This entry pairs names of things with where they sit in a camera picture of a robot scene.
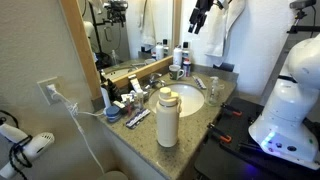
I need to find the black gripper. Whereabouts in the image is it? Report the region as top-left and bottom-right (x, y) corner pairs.
(187, 0), (215, 35)

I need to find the chrome tap handle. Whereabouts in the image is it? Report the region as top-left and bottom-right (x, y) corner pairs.
(148, 72), (164, 81)

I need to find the white hanging towel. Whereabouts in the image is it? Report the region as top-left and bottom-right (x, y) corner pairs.
(203, 0), (247, 67)

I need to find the blue mouthwash bottle black cap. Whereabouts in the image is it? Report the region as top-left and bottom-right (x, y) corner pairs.
(181, 41), (192, 63)

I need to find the tall white lotion bottle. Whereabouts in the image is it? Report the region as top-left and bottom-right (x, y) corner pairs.
(172, 45), (184, 67)

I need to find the black box behind counter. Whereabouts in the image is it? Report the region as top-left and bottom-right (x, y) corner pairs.
(213, 61), (235, 73)

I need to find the long blister pack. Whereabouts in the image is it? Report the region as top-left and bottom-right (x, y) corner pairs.
(192, 75), (208, 90)

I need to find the chrome faucet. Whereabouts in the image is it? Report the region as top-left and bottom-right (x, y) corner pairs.
(144, 74), (167, 91)

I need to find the clear soap dispenser bottle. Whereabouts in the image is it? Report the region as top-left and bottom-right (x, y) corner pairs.
(204, 76), (225, 108)

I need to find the white sink basin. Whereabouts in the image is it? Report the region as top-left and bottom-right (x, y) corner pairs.
(148, 83), (206, 118)

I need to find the white sunscreen tube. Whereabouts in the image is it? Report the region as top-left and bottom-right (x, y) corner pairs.
(128, 73), (143, 95)

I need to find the black clamp orange tip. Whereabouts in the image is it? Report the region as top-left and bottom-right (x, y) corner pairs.
(219, 102), (243, 117)
(206, 122), (233, 144)

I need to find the small bottle white cap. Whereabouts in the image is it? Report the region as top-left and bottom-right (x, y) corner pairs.
(135, 89), (145, 110)

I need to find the cream insulated water bottle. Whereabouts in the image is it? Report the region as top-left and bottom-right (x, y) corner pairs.
(155, 86), (183, 148)

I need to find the short blister pack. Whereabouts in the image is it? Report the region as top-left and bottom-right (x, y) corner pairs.
(125, 108), (152, 130)

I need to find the white electric toothbrush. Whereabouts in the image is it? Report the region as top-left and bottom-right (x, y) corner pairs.
(99, 70), (112, 109)

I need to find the blue round container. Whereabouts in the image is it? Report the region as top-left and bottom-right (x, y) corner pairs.
(105, 105), (123, 124)

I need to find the black robot platform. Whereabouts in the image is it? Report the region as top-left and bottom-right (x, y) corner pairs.
(193, 96), (320, 180)

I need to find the white hair dryer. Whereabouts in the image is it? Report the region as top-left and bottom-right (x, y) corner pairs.
(0, 123), (56, 179)

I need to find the black camera on stand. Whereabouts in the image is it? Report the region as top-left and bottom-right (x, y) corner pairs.
(287, 0), (320, 35)

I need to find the wood framed wall mirror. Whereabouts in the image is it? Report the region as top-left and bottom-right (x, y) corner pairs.
(59, 0), (183, 103)

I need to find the beige wall outlet plate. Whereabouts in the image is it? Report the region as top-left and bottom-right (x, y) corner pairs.
(37, 76), (64, 106)

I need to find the black hair dryer cord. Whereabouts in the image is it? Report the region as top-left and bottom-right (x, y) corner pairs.
(0, 109), (34, 180)

